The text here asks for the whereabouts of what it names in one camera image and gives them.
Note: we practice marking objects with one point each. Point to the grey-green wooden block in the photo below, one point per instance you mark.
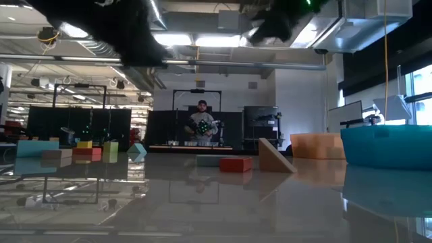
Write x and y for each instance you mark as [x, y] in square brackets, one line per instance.
[207, 160]

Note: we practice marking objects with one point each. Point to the yellow wooden block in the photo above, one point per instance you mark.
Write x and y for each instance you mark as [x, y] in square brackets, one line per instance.
[84, 144]

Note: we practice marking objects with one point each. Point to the grey ceiling box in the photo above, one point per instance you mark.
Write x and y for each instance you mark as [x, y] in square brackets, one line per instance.
[229, 20]

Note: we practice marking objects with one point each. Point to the round silver duct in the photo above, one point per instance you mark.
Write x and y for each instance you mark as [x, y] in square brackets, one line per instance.
[158, 17]

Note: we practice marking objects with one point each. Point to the small tan box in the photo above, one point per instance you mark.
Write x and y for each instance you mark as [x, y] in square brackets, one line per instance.
[54, 138]

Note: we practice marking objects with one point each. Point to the ribbed silver duct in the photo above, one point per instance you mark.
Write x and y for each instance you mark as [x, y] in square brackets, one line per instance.
[101, 50]

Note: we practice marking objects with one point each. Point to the person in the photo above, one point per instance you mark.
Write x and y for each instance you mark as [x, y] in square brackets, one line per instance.
[200, 119]

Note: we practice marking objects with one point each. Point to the black metal station frame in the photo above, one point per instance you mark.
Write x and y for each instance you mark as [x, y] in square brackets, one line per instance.
[81, 85]
[197, 90]

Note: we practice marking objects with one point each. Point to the horizontal silver pipe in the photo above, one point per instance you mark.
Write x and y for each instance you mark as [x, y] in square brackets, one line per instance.
[236, 64]

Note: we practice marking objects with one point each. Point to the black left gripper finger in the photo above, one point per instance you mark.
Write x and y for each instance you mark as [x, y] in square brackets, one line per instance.
[131, 55]
[155, 52]

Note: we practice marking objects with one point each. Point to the beige rectangular wooden block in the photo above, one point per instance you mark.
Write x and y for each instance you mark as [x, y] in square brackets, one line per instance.
[57, 153]

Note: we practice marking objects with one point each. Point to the white monitor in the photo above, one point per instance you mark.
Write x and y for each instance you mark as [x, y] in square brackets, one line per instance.
[347, 116]

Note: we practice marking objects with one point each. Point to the bright window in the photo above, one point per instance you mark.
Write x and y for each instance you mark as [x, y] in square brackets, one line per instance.
[422, 94]

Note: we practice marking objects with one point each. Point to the white angled panel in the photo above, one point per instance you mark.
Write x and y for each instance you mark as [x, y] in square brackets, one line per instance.
[393, 108]

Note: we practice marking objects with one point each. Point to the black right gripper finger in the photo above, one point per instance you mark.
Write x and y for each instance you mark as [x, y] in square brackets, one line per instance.
[266, 28]
[287, 28]

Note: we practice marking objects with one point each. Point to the red background object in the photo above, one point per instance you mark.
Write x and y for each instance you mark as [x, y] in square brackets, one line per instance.
[135, 135]

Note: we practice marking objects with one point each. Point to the black equipment cabinet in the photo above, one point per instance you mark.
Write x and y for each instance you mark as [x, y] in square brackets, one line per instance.
[260, 118]

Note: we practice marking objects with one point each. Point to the ceiling light fixture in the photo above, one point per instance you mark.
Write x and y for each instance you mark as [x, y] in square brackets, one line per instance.
[217, 41]
[175, 38]

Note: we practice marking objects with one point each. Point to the red rectangular wooden block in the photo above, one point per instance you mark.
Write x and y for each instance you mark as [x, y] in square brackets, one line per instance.
[236, 164]

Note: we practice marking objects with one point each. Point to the teal triangular wooden block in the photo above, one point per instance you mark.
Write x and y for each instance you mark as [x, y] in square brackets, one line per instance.
[136, 149]

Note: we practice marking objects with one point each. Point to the teal plastic bin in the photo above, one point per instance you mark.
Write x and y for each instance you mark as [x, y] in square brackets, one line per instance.
[388, 148]

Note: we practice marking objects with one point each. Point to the orange wooden block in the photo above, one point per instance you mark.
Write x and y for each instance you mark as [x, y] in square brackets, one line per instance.
[317, 146]

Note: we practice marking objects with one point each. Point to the large silver ventilation duct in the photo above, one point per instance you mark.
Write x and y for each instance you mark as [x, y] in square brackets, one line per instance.
[364, 30]

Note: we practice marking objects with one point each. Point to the teal rectangular wooden block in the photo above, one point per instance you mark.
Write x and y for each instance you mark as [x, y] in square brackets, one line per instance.
[30, 148]

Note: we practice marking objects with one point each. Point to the beige wooden wedge block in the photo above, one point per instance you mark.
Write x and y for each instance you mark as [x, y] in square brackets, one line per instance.
[271, 160]

